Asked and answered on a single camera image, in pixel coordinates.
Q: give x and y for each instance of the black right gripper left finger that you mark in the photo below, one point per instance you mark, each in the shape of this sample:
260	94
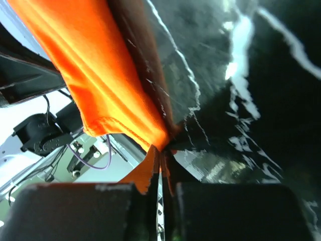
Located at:
126	210

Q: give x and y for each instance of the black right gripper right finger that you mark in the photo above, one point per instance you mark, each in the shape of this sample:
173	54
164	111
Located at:
208	211

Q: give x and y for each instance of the orange t-shirt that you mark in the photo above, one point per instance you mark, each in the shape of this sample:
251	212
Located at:
83	41

